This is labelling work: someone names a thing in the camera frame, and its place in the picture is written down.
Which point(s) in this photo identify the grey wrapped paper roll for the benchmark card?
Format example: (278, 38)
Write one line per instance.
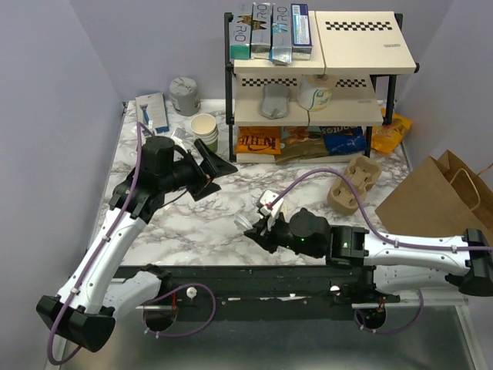
(183, 93)

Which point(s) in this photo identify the blue silver toothpaste box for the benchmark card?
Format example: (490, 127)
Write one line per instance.
(281, 41)

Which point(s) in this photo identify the grey scrubber sponge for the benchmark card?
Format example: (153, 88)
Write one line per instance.
(276, 100)

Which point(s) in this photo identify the blue razor package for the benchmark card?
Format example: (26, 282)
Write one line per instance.
(151, 111)

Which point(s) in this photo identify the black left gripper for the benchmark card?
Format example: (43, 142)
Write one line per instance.
(201, 177)

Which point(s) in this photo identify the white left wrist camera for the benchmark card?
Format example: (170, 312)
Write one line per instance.
(178, 136)

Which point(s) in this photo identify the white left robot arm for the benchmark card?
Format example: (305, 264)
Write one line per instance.
(85, 309)

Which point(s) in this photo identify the orange kettle chips bag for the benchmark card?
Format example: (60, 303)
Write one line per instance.
(259, 140)

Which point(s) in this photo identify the aluminium frame rail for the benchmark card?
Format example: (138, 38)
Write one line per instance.
(443, 336)

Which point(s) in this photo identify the toilet paper roll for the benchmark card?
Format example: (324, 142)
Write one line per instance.
(316, 91)

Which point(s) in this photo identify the brown snack bag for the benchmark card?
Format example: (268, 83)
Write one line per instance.
(300, 143)

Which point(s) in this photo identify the yellow snack bag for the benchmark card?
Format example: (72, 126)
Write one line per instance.
(386, 138)

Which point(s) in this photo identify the teal toothpaste box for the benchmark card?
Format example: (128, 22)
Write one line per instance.
(240, 32)

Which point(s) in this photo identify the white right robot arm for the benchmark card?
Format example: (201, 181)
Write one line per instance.
(399, 262)

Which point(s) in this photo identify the stack of green paper cups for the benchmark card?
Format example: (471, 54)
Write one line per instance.
(205, 128)

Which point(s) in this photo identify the black and cream shelf rack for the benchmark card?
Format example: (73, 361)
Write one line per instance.
(366, 51)

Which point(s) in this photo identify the blue doritos bag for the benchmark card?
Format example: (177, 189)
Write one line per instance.
(343, 140)

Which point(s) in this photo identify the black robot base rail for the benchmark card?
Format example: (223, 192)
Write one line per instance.
(268, 293)

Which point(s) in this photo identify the green paper coffee cup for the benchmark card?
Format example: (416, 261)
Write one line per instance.
(280, 208)

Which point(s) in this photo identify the stack of pulp cup carriers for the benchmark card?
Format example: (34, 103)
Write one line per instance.
(363, 173)

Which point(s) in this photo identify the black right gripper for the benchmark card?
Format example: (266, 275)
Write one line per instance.
(256, 233)

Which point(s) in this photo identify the purple white toothpaste box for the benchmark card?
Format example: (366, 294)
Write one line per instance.
(301, 33)

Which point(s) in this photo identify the brown paper bag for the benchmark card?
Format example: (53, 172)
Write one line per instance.
(439, 198)

